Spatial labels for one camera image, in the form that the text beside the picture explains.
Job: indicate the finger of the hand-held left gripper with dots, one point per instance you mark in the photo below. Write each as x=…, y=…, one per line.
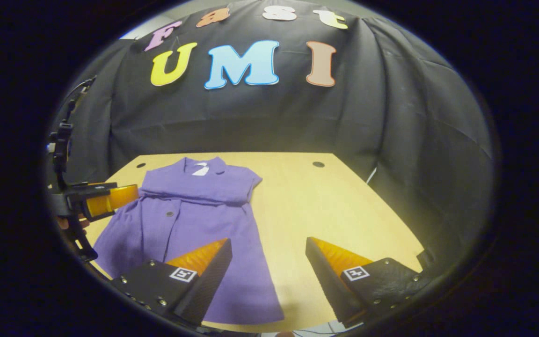
x=110, y=199

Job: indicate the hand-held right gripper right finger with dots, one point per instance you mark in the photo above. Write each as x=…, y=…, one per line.
x=323, y=281

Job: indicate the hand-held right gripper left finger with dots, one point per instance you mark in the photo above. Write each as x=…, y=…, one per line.
x=206, y=281

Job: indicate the purple button shirt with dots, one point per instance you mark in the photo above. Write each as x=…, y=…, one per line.
x=194, y=220

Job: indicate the black backdrop cloth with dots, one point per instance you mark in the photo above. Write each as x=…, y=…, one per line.
x=297, y=117

